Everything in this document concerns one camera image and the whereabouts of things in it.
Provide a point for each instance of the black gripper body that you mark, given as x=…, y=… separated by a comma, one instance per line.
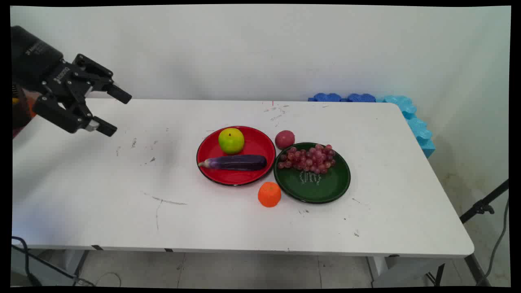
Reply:
x=34, y=61

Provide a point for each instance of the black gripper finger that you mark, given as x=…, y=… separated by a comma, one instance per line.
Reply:
x=120, y=94
x=57, y=114

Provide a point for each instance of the purple toy eggplant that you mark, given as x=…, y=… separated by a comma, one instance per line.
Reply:
x=240, y=162

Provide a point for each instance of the green toy apple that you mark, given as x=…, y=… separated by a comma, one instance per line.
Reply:
x=231, y=141

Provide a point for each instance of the red round plate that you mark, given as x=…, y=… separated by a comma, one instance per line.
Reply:
x=254, y=144

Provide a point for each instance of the grey table leg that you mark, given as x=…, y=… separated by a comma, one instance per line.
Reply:
x=73, y=260

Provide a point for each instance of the dark red toy fruit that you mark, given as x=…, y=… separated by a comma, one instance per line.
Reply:
x=284, y=139

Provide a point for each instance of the orange toy mandarin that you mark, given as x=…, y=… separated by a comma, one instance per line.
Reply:
x=269, y=194

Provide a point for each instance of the purple toy grape bunch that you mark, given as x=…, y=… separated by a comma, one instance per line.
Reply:
x=309, y=158

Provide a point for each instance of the dark blue foam mat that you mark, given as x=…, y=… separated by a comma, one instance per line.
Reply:
x=327, y=97

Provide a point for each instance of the green round plate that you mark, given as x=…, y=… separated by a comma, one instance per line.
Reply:
x=321, y=189

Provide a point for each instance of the light blue foam mat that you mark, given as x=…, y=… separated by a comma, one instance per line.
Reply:
x=419, y=132

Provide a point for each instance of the white table leg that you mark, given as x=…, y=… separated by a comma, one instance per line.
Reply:
x=390, y=268

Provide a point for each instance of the black tripod stand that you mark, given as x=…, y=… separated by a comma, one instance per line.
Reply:
x=482, y=207

